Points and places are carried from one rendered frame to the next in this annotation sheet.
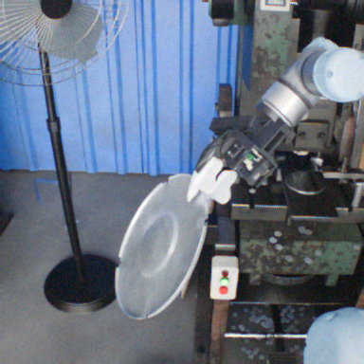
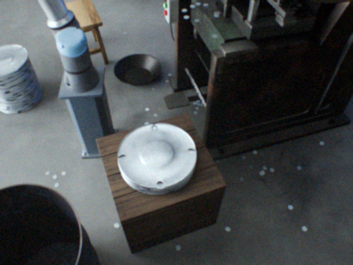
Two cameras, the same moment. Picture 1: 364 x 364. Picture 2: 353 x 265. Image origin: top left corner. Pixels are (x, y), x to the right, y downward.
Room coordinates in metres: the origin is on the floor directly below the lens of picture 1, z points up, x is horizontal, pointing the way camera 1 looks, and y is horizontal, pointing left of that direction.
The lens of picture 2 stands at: (0.38, -1.47, 1.36)
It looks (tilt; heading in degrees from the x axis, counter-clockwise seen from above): 51 degrees down; 69
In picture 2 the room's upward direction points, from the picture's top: straight up
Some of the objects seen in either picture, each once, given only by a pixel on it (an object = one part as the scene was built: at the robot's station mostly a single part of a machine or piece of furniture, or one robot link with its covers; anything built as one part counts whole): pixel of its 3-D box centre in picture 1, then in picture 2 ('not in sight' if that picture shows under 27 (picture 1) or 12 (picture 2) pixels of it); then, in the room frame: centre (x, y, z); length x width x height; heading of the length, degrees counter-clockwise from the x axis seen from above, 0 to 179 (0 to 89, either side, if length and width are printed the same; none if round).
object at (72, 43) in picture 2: not in sight; (73, 48); (0.37, -0.36, 0.62); 0.13 x 0.12 x 0.14; 92
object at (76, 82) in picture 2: not in sight; (79, 72); (0.37, -0.37, 0.50); 0.15 x 0.15 x 0.10
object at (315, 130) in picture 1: (312, 93); not in sight; (1.15, -0.38, 1.04); 0.17 x 0.15 x 0.30; 176
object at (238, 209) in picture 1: (294, 188); (257, 1); (1.19, -0.38, 0.67); 0.45 x 0.30 x 0.06; 86
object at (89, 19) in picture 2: not in sight; (82, 35); (0.45, 0.43, 0.16); 0.34 x 0.24 x 0.34; 92
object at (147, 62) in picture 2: not in sight; (137, 72); (0.72, 0.08, 0.04); 0.30 x 0.30 x 0.07
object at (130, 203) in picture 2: not in sight; (159, 183); (0.56, -0.81, 0.18); 0.40 x 0.38 x 0.35; 0
